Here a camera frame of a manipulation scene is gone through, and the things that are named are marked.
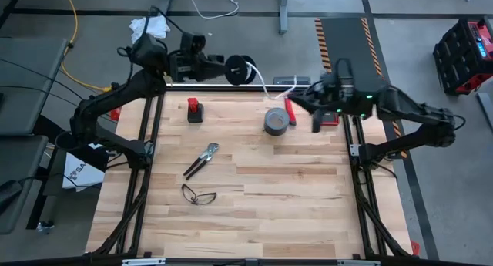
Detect white floor cable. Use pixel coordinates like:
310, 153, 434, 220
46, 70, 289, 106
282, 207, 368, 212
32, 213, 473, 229
184, 0, 240, 20

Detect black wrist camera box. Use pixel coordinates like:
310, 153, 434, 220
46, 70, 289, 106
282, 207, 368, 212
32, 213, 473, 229
180, 32, 207, 56

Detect grey flat device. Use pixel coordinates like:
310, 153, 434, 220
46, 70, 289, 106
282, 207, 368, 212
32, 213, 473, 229
273, 76, 311, 86

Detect red and black square tray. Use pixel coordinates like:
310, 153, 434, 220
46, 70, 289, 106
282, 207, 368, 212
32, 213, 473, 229
321, 111, 340, 126

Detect red bottle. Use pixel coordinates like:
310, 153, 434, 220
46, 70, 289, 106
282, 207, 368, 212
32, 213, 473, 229
186, 97, 205, 124

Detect grey desk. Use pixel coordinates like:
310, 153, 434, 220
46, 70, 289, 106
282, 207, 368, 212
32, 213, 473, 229
0, 134, 49, 235
0, 37, 70, 136

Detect white cord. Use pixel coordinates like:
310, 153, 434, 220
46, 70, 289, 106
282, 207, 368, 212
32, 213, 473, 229
246, 61, 298, 102

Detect grey table leg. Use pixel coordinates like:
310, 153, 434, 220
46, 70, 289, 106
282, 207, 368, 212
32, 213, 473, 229
279, 0, 290, 35
156, 0, 174, 16

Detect yellow cable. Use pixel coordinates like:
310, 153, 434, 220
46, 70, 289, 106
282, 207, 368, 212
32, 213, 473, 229
60, 0, 121, 99

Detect white crumpled cloth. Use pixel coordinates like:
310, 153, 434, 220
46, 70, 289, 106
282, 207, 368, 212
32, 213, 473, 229
129, 15, 172, 45

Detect silver pliers with black handles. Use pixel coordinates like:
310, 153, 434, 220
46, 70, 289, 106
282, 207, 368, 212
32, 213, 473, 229
183, 142, 220, 181

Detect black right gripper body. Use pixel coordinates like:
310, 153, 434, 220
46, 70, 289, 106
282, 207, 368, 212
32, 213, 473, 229
312, 73, 347, 133

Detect grey metal beam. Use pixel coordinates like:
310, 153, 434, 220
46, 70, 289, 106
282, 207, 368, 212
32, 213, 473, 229
476, 91, 493, 132

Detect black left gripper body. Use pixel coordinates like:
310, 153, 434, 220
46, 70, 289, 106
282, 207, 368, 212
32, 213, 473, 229
168, 52, 211, 82

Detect silver light bar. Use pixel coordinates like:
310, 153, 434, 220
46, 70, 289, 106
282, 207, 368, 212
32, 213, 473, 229
337, 259, 381, 266
122, 258, 166, 266

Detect dark mat with striped edges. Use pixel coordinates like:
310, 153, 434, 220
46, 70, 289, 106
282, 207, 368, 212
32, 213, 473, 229
314, 17, 408, 159

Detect black and red toolbox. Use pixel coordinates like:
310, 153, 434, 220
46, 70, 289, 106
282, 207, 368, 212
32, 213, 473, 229
432, 17, 493, 97

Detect black plastic cord spool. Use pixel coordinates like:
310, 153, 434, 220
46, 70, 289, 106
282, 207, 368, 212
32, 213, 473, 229
224, 54, 258, 86

